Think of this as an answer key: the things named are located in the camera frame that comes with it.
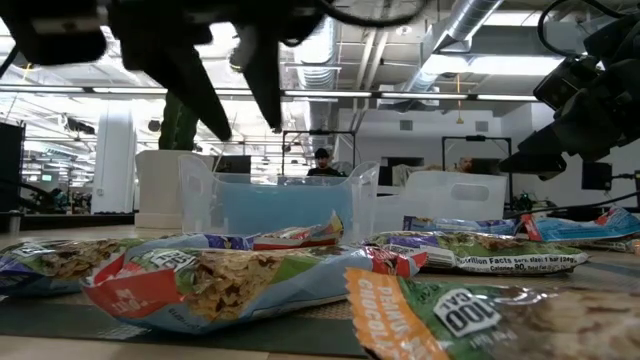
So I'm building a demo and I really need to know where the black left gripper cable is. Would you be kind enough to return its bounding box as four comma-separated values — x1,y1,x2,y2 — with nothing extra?
314,0,431,29

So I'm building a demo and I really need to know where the black aluminium table frame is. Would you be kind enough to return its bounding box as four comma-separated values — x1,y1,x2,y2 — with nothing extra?
0,212,136,234

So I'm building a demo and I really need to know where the silver ventilation duct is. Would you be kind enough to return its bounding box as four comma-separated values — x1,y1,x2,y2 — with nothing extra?
399,0,505,94
292,19,341,132

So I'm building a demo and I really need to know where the blue granola bar red end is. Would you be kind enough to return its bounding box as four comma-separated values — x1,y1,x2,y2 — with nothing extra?
519,205,640,245
81,244,429,335

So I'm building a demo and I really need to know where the black cabinet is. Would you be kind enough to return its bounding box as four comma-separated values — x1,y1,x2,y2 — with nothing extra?
0,122,26,214

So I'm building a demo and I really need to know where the green granola bar orange end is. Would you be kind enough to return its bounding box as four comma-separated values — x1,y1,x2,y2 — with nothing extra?
343,266,640,360

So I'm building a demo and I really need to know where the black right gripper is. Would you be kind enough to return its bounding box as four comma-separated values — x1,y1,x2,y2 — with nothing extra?
498,59,640,182

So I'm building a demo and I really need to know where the black metal frame stand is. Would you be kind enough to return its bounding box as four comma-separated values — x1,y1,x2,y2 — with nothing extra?
281,128,358,177
440,134,514,211

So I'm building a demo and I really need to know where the clear plastic bin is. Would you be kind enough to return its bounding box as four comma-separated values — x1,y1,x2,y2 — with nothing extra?
178,153,380,247
374,170,508,234

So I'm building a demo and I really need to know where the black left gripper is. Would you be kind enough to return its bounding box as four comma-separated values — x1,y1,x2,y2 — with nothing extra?
107,0,326,143

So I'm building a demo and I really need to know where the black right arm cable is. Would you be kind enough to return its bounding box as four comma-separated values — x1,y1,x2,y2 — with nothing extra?
537,0,631,59

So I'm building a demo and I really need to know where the green granola bar nutrition label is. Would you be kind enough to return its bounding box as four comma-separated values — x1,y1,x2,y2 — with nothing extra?
358,229,591,277

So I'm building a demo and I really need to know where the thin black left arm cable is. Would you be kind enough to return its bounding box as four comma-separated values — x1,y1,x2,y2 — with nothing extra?
0,47,19,79

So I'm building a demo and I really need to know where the long ceiling light strip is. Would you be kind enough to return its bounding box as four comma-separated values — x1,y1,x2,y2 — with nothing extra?
0,84,540,104

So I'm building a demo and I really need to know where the black monitor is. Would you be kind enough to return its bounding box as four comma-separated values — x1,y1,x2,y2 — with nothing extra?
212,154,253,175
472,157,502,176

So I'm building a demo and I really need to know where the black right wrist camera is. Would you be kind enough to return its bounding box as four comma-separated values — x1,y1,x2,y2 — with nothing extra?
532,54,601,112

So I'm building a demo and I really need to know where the person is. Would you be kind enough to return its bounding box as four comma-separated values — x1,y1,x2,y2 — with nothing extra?
305,147,347,178

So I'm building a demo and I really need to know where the white hexagonal planter pot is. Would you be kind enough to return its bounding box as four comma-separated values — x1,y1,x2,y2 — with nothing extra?
133,149,216,230

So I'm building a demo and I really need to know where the black box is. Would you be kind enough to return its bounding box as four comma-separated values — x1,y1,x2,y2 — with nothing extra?
581,161,614,192

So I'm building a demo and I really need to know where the granola bar red white end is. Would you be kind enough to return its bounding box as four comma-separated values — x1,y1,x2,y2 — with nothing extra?
142,212,346,252

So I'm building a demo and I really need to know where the blue purple granola bar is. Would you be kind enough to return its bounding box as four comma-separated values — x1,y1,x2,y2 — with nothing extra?
0,237,149,299
402,214,524,237

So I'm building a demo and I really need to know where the green cactus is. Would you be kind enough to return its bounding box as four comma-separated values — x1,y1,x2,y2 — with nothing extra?
158,92,201,151

